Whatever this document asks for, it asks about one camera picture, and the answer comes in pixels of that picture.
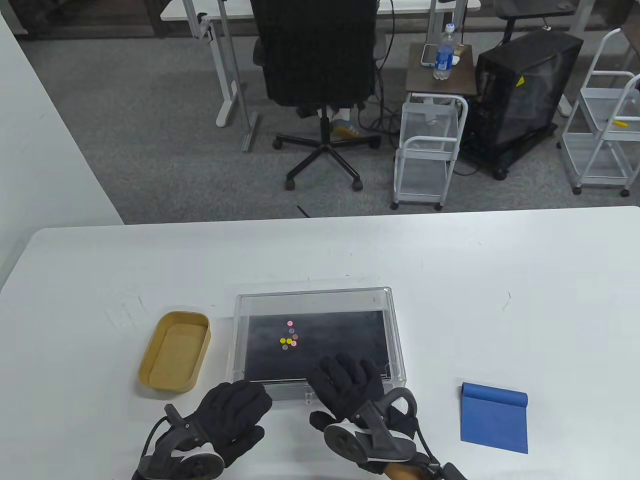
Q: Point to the person's right hand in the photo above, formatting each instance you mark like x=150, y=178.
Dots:
x=345, y=385

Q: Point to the person's left hand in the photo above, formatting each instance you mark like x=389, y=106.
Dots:
x=235, y=405

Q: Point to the group of colourful buttons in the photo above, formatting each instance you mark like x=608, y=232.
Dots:
x=289, y=340

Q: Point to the tan bento box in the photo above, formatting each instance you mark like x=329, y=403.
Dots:
x=175, y=355

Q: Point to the clear plastic drawer organizer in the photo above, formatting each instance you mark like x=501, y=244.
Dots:
x=320, y=300

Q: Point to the blue scraper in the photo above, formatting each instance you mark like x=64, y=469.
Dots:
x=495, y=422

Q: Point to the person's right forearm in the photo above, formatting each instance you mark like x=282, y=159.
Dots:
x=400, y=472

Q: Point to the black organizer liner mat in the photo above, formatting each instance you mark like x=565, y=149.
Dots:
x=340, y=335

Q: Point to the black right hand controller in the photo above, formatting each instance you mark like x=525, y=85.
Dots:
x=350, y=440

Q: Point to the black hand controller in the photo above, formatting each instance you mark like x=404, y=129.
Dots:
x=195, y=467
x=350, y=440

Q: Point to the black left hand controller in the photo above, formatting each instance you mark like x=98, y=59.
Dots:
x=195, y=467

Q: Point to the black right wrist device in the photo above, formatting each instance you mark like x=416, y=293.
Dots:
x=452, y=472

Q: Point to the black pen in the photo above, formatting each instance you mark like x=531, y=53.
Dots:
x=303, y=211

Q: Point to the white cart with wooden top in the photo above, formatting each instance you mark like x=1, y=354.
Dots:
x=425, y=82

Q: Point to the black office chair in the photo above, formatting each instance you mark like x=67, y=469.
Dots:
x=315, y=50

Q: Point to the white smartphone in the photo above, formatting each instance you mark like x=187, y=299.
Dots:
x=429, y=55

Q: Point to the clear water bottle blue label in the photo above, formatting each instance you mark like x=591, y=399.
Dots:
x=444, y=55

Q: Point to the black computer tower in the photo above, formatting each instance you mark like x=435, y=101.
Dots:
x=530, y=80

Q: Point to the white background desk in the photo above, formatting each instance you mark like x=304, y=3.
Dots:
x=235, y=10

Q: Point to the black background desk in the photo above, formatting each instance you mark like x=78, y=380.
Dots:
x=530, y=7

